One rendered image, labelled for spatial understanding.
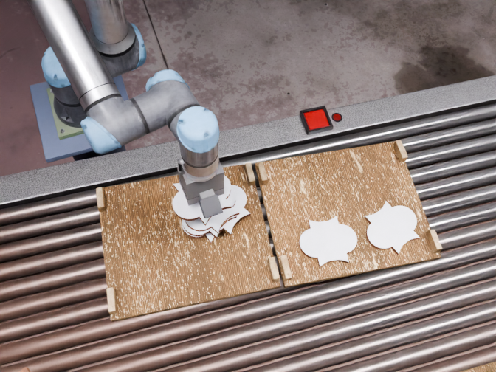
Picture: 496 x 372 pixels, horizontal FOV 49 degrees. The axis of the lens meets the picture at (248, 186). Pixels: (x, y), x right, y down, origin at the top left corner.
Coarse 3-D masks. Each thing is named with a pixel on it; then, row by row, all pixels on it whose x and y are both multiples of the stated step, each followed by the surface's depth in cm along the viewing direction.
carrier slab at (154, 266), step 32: (128, 192) 143; (160, 192) 143; (256, 192) 144; (128, 224) 138; (160, 224) 139; (256, 224) 140; (128, 256) 135; (160, 256) 135; (192, 256) 136; (224, 256) 136; (256, 256) 136; (128, 288) 131; (160, 288) 132; (192, 288) 132; (224, 288) 132; (256, 288) 133
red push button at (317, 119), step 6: (306, 114) 157; (312, 114) 157; (318, 114) 157; (324, 114) 157; (306, 120) 156; (312, 120) 156; (318, 120) 156; (324, 120) 157; (312, 126) 155; (318, 126) 156; (324, 126) 156
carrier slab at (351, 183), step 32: (288, 160) 149; (320, 160) 150; (352, 160) 150; (384, 160) 151; (288, 192) 145; (320, 192) 145; (352, 192) 146; (384, 192) 146; (416, 192) 147; (288, 224) 141; (352, 224) 142; (416, 224) 142; (288, 256) 137; (352, 256) 138; (384, 256) 138; (416, 256) 138
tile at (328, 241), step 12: (336, 216) 141; (312, 228) 139; (324, 228) 139; (336, 228) 140; (348, 228) 140; (300, 240) 138; (312, 240) 138; (324, 240) 138; (336, 240) 138; (348, 240) 138; (312, 252) 136; (324, 252) 136; (336, 252) 137; (348, 252) 137
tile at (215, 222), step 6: (234, 192) 137; (228, 198) 137; (234, 198) 137; (234, 204) 137; (228, 210) 135; (234, 210) 135; (216, 216) 134; (222, 216) 134; (228, 216) 134; (186, 222) 133; (192, 222) 133; (198, 222) 133; (210, 222) 133; (216, 222) 134; (222, 222) 134; (192, 228) 133; (198, 228) 133; (204, 228) 133; (216, 228) 133
